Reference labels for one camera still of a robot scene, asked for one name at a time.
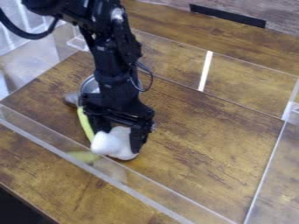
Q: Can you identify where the clear acrylic triangle stand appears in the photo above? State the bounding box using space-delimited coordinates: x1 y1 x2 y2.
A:
66 27 89 52

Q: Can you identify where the yellow plush corn cob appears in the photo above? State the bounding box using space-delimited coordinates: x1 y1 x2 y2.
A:
77 107 94 141

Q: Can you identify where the black strip on table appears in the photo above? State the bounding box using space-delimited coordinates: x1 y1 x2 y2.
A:
189 3 266 28

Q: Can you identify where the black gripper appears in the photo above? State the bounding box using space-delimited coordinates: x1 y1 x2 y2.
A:
78 71 154 154

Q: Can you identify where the clear acrylic front barrier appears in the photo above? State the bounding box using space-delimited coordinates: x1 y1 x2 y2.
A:
0 103 238 224

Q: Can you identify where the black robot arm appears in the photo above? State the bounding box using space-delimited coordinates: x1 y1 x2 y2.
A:
21 0 154 153

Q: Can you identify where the silver metal pot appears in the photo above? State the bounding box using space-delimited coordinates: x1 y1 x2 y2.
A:
78 75 99 102

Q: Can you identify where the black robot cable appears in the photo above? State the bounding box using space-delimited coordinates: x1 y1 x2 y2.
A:
0 7 59 40

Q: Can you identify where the grey spoon under pot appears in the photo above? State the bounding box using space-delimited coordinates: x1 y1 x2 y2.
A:
63 92 78 107

